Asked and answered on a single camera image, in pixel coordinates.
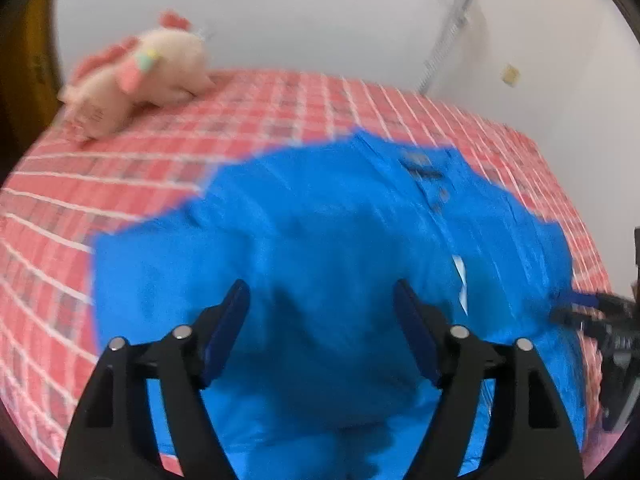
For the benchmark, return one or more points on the red plaid bed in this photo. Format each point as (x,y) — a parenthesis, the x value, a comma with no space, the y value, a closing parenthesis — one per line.
(150,170)

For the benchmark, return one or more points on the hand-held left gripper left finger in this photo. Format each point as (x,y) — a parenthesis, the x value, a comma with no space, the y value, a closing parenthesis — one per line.
(227,325)

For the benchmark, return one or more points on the blue puffer jacket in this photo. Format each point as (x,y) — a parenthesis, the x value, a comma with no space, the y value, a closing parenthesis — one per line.
(325,240)

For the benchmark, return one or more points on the wooden wardrobe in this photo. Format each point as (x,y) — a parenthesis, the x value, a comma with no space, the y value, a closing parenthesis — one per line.
(37,55)

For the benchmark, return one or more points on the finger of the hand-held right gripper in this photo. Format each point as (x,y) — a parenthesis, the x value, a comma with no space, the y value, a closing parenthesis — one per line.
(582,301)
(575,321)

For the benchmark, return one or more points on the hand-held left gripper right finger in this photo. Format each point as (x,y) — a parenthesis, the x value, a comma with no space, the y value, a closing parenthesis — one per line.
(415,325)

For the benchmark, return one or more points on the pink plush toy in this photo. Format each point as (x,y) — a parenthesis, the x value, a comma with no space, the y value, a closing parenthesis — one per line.
(150,75)

